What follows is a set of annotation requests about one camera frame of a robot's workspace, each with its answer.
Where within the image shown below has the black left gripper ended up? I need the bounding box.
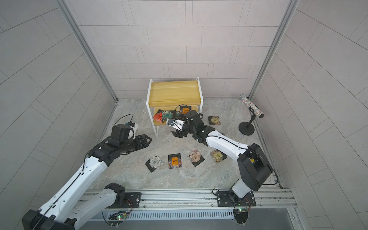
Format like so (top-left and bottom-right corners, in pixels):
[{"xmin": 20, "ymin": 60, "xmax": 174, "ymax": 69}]
[{"xmin": 119, "ymin": 133, "xmax": 154, "ymax": 154}]

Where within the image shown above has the green label floral tea bag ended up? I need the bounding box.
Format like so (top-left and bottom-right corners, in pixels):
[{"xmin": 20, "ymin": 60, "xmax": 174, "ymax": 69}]
[{"xmin": 162, "ymin": 111, "xmax": 175, "ymax": 122}]

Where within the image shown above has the white patterned tea bag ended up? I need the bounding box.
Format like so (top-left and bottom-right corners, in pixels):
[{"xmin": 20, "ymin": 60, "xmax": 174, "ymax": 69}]
[{"xmin": 145, "ymin": 155, "xmax": 163, "ymax": 173}]

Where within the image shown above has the red tea bag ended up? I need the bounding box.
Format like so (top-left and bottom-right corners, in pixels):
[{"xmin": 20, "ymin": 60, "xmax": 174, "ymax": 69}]
[{"xmin": 153, "ymin": 109, "xmax": 163, "ymax": 124}]

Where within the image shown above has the orange label black tea bag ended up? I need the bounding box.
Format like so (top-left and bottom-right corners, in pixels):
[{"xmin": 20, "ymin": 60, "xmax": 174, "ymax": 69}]
[{"xmin": 168, "ymin": 153, "xmax": 182, "ymax": 169}]

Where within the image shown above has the beige label tea bag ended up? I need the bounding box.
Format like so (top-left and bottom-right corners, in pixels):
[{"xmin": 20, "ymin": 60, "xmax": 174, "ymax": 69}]
[{"xmin": 208, "ymin": 116, "xmax": 221, "ymax": 125}]

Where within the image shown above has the yellow olive tea bag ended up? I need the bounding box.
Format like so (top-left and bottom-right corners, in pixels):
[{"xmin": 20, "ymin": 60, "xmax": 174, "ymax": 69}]
[{"xmin": 210, "ymin": 149, "xmax": 228, "ymax": 163}]

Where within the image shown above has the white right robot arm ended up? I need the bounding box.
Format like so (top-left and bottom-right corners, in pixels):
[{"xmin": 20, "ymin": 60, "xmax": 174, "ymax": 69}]
[{"xmin": 166, "ymin": 111, "xmax": 273, "ymax": 200}]

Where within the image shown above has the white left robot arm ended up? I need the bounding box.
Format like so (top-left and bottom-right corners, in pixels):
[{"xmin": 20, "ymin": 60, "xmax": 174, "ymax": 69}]
[{"xmin": 22, "ymin": 134, "xmax": 152, "ymax": 230}]

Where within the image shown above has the orange label lower tea bag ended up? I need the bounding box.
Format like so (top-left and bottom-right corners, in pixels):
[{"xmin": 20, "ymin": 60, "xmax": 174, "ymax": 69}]
[{"xmin": 179, "ymin": 105, "xmax": 192, "ymax": 115}]

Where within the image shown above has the glitter roller on black stand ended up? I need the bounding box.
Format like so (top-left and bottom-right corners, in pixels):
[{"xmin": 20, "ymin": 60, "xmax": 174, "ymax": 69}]
[{"xmin": 238, "ymin": 94, "xmax": 264, "ymax": 136}]

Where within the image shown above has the left circuit board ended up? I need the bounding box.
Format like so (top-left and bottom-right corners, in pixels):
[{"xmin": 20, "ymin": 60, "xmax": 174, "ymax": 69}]
[{"xmin": 108, "ymin": 211, "xmax": 130, "ymax": 228}]

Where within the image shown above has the circuit board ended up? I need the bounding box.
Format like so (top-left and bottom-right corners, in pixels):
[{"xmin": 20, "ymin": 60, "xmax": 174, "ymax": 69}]
[
  {"xmin": 233, "ymin": 209, "xmax": 249, "ymax": 225},
  {"xmin": 108, "ymin": 211, "xmax": 130, "ymax": 228}
]

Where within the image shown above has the right circuit board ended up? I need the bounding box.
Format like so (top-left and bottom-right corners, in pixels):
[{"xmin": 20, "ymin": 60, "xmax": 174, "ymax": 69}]
[{"xmin": 233, "ymin": 209, "xmax": 249, "ymax": 225}]

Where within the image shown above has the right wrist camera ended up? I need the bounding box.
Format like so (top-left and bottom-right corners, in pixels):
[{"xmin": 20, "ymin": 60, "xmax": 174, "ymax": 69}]
[{"xmin": 166, "ymin": 118, "xmax": 185, "ymax": 131}]

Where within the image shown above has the white frame wooden shelf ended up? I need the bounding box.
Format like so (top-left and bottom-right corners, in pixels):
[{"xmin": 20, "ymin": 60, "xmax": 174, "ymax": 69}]
[{"xmin": 146, "ymin": 78, "xmax": 204, "ymax": 137}]

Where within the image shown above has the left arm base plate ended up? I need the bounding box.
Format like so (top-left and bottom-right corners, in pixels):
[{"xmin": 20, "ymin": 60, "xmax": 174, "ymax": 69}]
[{"xmin": 108, "ymin": 192, "xmax": 142, "ymax": 209}]

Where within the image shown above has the aluminium rail frame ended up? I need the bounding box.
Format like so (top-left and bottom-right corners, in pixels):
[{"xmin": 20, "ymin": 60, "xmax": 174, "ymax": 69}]
[{"xmin": 75, "ymin": 187, "xmax": 305, "ymax": 230}]

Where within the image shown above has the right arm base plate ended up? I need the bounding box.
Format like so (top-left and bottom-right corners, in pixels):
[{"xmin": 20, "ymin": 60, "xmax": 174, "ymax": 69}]
[{"xmin": 212, "ymin": 191, "xmax": 256, "ymax": 208}]

